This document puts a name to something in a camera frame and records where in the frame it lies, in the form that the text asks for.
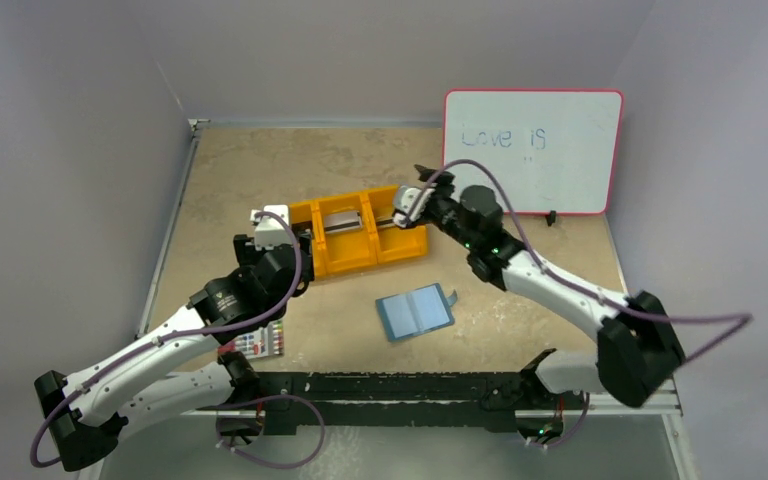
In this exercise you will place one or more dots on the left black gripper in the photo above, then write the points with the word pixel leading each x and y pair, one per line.
pixel 249 256

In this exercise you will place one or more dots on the blue card holder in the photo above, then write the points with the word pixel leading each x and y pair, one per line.
pixel 416 312

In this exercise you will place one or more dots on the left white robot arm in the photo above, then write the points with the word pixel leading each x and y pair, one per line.
pixel 89 412

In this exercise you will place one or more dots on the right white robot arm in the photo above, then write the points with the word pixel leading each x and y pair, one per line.
pixel 637 349

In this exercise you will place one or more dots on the silver card in bin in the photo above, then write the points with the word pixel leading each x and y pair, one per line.
pixel 342 222

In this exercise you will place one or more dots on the right yellow bin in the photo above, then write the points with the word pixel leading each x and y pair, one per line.
pixel 391 243

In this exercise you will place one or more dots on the yellow bin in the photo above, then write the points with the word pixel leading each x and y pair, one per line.
pixel 342 252
pixel 391 243

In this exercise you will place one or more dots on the marker pen pack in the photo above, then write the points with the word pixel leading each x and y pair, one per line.
pixel 267 341

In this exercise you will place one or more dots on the middle yellow bin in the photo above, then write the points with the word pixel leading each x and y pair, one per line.
pixel 342 252

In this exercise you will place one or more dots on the right whiteboard stand foot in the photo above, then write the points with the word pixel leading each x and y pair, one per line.
pixel 551 218

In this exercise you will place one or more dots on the pink framed whiteboard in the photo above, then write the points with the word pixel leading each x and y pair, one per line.
pixel 547 150

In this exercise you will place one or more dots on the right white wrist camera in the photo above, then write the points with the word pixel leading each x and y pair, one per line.
pixel 408 206

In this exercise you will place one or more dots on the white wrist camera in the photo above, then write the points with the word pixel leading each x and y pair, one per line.
pixel 270 224
pixel 408 206

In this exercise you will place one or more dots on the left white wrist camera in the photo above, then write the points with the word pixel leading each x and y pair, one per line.
pixel 270 224

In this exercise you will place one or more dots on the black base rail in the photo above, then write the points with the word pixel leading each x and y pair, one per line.
pixel 498 402

